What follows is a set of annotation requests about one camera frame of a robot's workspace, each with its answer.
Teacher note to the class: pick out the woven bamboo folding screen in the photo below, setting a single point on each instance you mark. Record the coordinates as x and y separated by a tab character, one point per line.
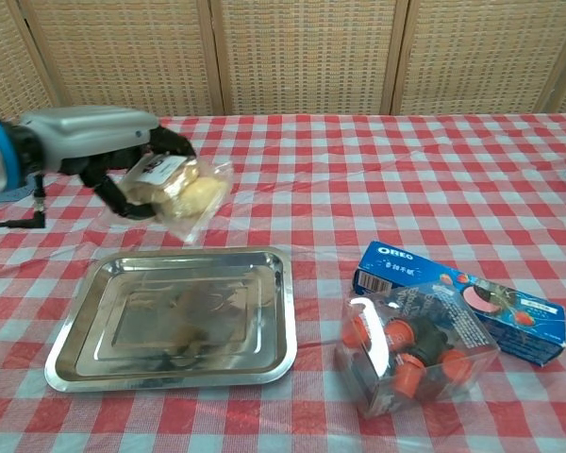
283	56

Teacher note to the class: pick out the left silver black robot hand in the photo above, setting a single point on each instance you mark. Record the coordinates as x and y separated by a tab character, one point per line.
85	137

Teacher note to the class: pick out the light blue cardboard box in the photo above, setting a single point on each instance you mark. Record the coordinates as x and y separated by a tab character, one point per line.
14	194

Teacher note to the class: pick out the blue Oreo cookie box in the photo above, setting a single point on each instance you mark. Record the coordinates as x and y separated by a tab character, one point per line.
481	302

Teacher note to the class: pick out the clear box with orange capsules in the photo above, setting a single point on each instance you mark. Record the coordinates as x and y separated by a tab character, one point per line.
415	344

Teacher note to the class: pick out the bread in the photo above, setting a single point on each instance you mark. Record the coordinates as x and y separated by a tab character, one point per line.
184	189

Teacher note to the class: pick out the red white checkered tablecloth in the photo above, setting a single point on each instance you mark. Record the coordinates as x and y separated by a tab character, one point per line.
358	189

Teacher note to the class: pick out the stainless steel tray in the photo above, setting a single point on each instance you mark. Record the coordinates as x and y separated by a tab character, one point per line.
174	316

